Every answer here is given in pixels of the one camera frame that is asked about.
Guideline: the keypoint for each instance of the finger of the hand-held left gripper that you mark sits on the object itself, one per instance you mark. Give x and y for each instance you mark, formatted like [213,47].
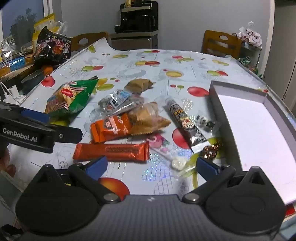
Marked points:
[34,115]
[69,135]

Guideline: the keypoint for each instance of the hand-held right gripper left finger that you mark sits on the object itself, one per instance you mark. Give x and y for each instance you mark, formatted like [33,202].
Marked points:
[97,165]

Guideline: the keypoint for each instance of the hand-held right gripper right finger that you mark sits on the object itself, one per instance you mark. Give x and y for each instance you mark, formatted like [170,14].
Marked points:
[207,165]

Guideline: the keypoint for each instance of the brown foil chocolate ball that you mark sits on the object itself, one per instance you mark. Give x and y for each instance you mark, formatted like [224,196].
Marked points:
[208,152]
[216,145]

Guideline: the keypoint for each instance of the long orange snack bar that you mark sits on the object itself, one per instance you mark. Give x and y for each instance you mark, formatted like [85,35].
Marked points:
[111,151]

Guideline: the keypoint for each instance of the orange snack packet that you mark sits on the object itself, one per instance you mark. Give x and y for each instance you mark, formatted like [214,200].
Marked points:
[108,128]

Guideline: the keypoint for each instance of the small clear panda candy packet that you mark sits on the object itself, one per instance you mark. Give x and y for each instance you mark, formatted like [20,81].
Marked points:
[204,122]

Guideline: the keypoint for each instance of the clear pink print candy packet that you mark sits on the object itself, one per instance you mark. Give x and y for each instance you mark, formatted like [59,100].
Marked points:
[159,142]

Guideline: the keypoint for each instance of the grey cardboard box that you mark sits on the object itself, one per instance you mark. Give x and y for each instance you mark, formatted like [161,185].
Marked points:
[254,129]

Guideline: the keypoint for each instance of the clear grey blue-label snack packet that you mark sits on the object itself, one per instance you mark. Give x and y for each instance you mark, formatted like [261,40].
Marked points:
[120,102]

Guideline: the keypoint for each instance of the clear tan pastry packet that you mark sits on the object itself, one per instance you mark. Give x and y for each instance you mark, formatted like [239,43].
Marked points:
[148,118]

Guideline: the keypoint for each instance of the green wrapped snacks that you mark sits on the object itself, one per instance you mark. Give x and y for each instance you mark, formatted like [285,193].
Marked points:
[245,61]

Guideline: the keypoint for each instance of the person's left hand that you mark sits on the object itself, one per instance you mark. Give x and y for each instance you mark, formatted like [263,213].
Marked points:
[5,162]

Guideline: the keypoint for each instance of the green snack bag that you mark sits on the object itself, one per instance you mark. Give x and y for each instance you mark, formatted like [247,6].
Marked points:
[76,97]

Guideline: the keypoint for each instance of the orange fruit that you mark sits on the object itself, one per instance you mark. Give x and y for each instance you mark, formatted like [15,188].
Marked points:
[47,70]

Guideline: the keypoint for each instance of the blue packet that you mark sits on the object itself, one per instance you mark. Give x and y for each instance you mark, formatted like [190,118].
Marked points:
[17,63]

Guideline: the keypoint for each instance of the black noodle bag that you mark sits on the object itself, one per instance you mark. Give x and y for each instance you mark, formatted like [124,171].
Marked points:
[53,49]

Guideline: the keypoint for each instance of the yellow snack bag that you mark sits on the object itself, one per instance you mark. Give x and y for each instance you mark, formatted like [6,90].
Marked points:
[45,22]

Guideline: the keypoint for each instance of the wooden chair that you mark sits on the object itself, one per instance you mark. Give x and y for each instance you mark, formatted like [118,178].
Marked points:
[217,46]
[94,39]

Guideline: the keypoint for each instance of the fruit print tablecloth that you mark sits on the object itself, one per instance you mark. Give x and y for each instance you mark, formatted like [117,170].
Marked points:
[148,67]

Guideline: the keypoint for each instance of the grey cabinet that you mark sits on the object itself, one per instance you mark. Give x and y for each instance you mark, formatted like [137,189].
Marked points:
[134,41]

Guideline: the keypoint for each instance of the metal storage rack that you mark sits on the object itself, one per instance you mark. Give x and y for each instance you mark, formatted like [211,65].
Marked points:
[253,53]

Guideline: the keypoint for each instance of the white printed plastic bag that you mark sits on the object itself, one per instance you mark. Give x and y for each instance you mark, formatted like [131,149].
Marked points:
[251,36]

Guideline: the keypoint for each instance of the yellow jar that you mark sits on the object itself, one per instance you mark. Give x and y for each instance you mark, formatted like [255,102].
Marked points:
[129,2]

